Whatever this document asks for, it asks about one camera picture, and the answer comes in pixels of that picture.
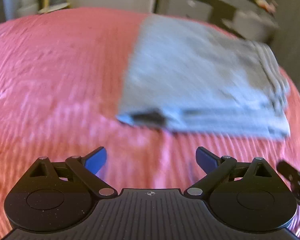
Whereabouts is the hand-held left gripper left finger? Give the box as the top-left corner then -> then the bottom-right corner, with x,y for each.
30,147 -> 118,198

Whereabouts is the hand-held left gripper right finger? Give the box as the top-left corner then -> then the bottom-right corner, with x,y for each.
184,146 -> 272,198

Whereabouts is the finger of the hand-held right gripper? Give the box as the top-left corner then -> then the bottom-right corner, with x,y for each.
276,160 -> 300,207

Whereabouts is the red ribbed blanket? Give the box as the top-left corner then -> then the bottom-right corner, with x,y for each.
0,7 -> 300,240

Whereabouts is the white shell-back chair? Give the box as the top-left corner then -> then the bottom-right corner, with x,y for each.
222,7 -> 279,42

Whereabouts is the grey cabinet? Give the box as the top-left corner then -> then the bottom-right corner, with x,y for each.
165,0 -> 213,22

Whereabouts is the grey pouf stool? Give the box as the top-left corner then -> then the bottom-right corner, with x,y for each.
16,0 -> 40,18

